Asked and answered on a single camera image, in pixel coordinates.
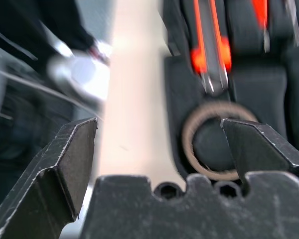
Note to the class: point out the silver rounded shape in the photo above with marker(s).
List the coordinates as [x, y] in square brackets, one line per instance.
[77, 74]

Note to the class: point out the grey tape roll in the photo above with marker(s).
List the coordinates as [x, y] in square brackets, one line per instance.
[189, 139]

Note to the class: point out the orange black utility knife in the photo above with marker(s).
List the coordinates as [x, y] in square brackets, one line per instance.
[209, 37]

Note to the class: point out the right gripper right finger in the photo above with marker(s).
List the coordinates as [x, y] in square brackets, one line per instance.
[259, 149]

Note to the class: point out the black tool case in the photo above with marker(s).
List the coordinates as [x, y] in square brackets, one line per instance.
[259, 87]

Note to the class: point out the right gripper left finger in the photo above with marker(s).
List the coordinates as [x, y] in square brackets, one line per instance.
[52, 174]

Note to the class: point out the slim orange tester screwdriver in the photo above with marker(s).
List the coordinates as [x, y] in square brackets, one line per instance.
[260, 12]

